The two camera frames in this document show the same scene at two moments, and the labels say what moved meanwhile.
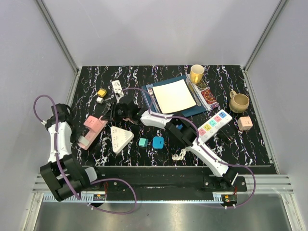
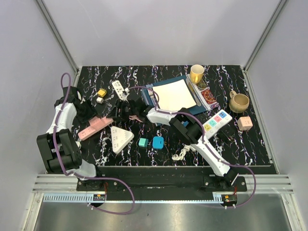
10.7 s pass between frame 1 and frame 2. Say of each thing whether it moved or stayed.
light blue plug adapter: stayed
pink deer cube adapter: stayed
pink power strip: moved
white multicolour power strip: stayed
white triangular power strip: stayed
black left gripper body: moved
